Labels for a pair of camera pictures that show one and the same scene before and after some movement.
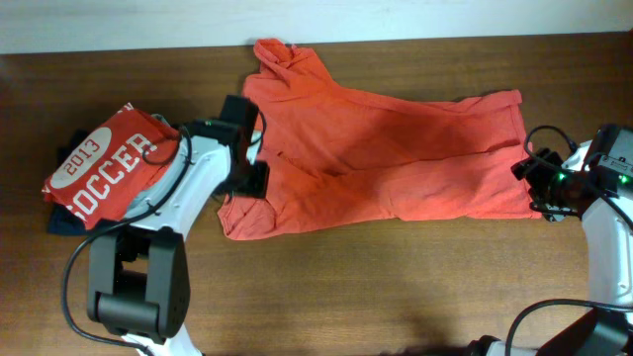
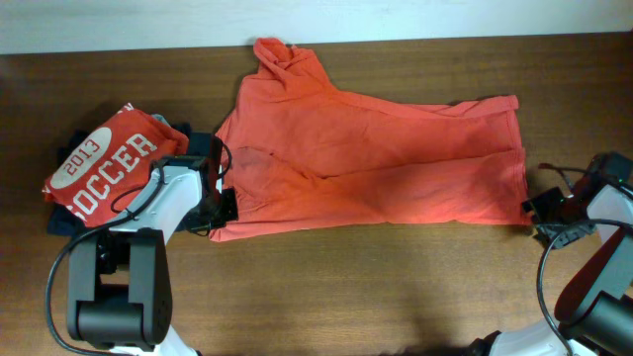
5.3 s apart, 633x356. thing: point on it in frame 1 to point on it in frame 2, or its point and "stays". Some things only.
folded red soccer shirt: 100,180 stays
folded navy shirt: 61,219 stays
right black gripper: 534,175 to 540,203
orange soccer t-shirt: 339,151 stays
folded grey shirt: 161,118 stays
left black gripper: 257,186 to 230,213
